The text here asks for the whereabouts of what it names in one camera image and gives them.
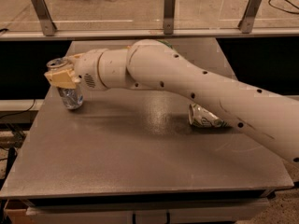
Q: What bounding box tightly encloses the middle metal bracket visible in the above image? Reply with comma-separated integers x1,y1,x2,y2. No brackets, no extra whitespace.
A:
163,0,176,35

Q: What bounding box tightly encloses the cardboard box under table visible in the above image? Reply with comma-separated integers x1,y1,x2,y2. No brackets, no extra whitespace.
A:
4,200,34,224

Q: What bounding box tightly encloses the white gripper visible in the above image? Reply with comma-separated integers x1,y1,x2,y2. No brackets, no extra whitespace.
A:
44,49,107,91

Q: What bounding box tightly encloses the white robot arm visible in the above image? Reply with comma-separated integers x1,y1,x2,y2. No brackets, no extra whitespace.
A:
45,39,299,165

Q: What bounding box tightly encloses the right metal bracket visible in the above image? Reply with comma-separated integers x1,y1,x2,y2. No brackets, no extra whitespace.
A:
238,0,263,34

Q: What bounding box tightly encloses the crushed silver blue Red Bull can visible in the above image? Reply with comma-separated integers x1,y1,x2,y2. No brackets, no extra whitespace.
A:
47,58,83,110

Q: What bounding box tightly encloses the crushed white green soda can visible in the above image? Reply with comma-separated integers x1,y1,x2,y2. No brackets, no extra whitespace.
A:
188,104,229,128

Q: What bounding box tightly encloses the green snack bag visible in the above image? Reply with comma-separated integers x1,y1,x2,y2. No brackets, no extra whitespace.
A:
157,39,173,49

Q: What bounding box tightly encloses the black cable at left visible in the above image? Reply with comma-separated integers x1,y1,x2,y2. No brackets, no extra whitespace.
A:
0,99,36,120

